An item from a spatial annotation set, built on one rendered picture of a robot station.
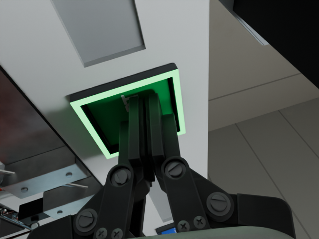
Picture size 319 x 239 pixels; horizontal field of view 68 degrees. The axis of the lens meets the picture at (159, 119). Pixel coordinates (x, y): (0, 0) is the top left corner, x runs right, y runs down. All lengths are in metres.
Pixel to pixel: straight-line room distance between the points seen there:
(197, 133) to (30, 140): 0.18
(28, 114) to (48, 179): 0.08
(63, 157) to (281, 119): 2.04
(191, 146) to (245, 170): 1.68
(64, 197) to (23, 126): 0.13
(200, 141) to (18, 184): 0.20
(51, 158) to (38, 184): 0.03
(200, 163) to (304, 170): 1.78
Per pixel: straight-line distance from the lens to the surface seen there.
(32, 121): 0.26
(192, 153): 0.20
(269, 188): 1.84
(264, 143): 2.02
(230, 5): 0.30
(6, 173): 0.30
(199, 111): 0.16
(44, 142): 0.28
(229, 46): 1.49
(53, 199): 0.36
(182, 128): 0.16
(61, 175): 0.28
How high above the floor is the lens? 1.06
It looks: 39 degrees down
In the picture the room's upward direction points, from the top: 159 degrees clockwise
